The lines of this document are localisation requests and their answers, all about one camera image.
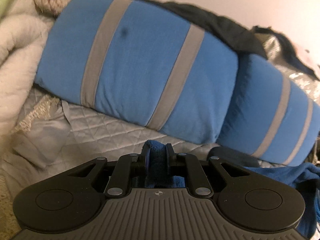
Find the navy pink folded clothes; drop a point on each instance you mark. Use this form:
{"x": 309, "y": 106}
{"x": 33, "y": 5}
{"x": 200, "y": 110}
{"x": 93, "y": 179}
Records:
{"x": 292, "y": 53}

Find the right blue striped pillow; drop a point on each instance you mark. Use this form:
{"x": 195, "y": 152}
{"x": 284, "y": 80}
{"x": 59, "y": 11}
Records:
{"x": 269, "y": 117}

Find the left blue striped pillow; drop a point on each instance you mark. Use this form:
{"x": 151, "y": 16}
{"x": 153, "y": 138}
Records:
{"x": 140, "y": 63}

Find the black garment behind pillows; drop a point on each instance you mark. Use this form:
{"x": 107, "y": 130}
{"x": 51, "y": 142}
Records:
{"x": 237, "y": 37}

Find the blue navy fleece jacket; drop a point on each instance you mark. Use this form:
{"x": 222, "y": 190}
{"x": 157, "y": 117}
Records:
{"x": 304, "y": 178}

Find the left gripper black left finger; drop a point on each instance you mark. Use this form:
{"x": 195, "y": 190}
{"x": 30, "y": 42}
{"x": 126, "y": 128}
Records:
{"x": 130, "y": 171}

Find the silver patterned cushion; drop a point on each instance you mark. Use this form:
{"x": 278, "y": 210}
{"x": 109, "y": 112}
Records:
{"x": 274, "y": 53}

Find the beige folded comforter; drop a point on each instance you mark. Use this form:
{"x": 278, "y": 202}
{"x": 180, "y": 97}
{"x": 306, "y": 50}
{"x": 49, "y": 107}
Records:
{"x": 24, "y": 30}

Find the blue striped pillow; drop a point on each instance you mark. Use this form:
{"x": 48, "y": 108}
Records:
{"x": 140, "y": 63}
{"x": 269, "y": 117}

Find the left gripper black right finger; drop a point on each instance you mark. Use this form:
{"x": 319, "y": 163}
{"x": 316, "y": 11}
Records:
{"x": 188, "y": 167}

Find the grey quilted bedspread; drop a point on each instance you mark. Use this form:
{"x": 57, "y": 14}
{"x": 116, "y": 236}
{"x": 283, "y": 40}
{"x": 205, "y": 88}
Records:
{"x": 51, "y": 136}

